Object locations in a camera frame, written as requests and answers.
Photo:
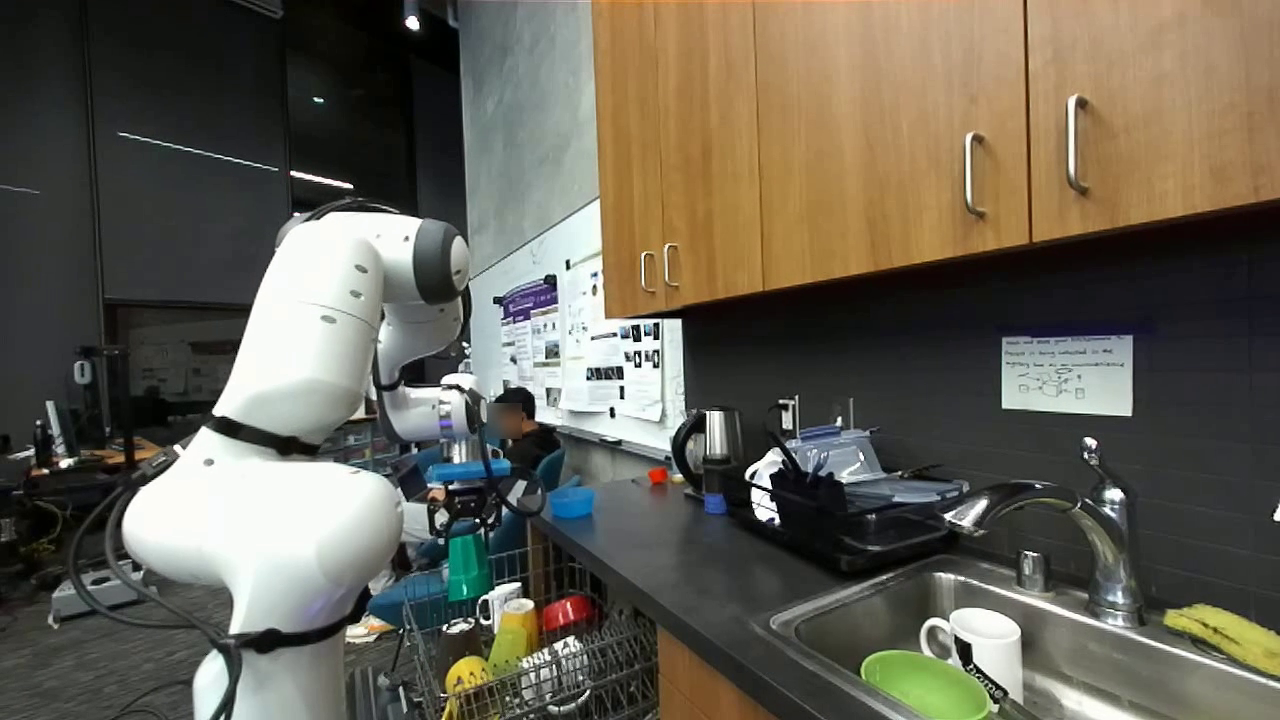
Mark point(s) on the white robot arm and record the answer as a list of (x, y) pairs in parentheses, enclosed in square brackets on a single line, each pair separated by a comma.
[(252, 507)]

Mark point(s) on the wire dishwasher rack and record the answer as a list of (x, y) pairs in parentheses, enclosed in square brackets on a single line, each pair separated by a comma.
[(538, 640)]

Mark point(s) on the paper wall notice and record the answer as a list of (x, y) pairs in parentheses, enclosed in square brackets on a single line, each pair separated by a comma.
[(1070, 372)]

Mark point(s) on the green bowl in sink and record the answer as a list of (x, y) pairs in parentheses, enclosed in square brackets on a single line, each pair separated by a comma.
[(926, 685)]

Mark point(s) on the light green cup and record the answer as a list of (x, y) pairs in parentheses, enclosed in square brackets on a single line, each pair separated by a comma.
[(511, 649)]

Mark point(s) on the white cup lying sideways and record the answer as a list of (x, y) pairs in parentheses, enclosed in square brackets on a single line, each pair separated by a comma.
[(557, 677)]

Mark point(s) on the black electric kettle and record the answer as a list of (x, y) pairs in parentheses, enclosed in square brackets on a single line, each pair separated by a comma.
[(706, 452)]

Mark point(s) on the blue clamp on wrist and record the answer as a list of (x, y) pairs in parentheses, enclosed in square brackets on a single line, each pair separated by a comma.
[(467, 475)]

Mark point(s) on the small red object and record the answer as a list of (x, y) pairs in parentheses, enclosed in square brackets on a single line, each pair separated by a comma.
[(656, 478)]

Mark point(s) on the yellow mug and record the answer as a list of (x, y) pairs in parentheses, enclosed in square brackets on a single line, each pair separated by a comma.
[(521, 613)]

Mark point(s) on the lower wooden cabinets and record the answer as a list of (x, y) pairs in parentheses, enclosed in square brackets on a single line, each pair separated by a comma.
[(694, 690)]

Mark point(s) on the chrome faucet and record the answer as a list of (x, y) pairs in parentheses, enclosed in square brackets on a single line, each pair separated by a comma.
[(1103, 515)]

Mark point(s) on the upper wooden cabinets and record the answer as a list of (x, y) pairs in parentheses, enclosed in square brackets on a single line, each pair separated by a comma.
[(757, 146)]

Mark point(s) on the stainless steel sink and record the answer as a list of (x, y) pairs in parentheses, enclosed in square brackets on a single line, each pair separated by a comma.
[(1055, 659)]

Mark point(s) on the research poster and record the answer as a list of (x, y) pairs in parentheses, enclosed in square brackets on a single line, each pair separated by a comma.
[(528, 330)]

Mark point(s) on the wooden cabinets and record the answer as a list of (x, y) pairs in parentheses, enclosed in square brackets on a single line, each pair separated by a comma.
[(757, 146), (694, 690)]

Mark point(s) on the black dish drying rack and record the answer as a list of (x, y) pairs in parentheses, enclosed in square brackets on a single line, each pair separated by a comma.
[(830, 503)]

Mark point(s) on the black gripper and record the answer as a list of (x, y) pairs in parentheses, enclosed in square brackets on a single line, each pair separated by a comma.
[(470, 503)]

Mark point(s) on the green plastic cup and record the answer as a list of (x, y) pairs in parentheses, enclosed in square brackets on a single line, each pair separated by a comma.
[(467, 568)]

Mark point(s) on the seated person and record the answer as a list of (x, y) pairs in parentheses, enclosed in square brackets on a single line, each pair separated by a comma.
[(526, 437)]

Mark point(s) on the red cup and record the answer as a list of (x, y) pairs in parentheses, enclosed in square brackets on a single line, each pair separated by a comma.
[(565, 613)]

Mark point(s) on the white mug in sink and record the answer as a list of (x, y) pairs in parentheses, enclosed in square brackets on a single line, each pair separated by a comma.
[(980, 635)]

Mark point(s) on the whiteboard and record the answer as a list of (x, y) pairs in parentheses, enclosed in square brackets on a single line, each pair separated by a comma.
[(623, 380)]

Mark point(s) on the blue bowl on counter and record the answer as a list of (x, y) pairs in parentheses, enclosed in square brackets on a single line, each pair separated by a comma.
[(570, 503)]

